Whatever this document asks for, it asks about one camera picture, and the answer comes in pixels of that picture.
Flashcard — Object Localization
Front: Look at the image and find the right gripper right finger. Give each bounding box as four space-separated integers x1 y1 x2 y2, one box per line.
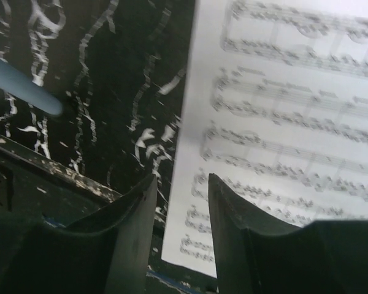
208 174 368 293

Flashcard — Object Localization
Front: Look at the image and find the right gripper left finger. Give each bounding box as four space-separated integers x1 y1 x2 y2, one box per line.
0 175 157 293

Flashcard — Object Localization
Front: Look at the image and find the sheet music page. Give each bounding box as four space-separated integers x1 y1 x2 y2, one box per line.
161 1 368 276

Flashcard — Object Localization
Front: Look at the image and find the blue music stand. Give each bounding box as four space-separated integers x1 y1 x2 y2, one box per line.
0 59 64 116

